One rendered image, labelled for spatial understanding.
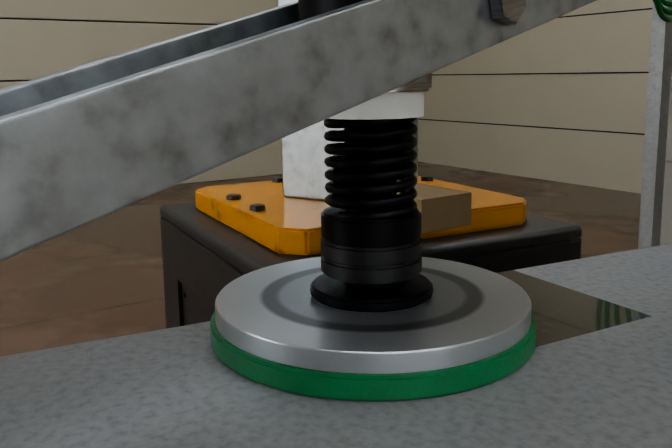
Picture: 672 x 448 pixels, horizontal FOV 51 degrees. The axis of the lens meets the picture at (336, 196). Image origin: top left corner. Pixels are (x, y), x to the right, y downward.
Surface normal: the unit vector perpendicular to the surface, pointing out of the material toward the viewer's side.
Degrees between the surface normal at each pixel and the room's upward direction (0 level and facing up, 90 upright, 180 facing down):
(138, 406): 0
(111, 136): 90
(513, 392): 0
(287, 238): 90
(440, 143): 90
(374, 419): 0
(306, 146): 90
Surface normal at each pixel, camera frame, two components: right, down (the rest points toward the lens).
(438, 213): 0.58, 0.13
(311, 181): -0.54, 0.15
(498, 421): -0.01, -0.99
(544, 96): -0.84, 0.11
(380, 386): 0.00, 0.17
